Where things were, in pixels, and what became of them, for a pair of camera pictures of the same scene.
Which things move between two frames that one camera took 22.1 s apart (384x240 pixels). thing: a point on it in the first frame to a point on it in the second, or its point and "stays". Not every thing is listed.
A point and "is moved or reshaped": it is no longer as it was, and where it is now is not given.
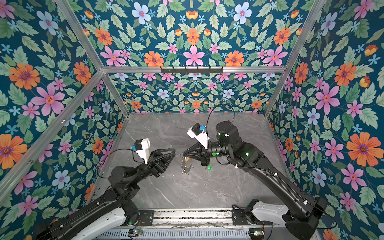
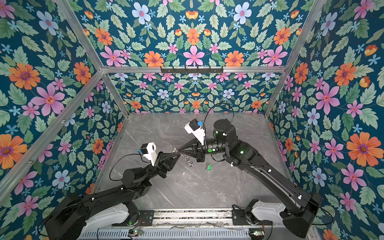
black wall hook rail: x=191 y=70 stays
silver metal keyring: x=183 y=169 is moved or reshaped
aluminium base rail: x=167 y=218 stays
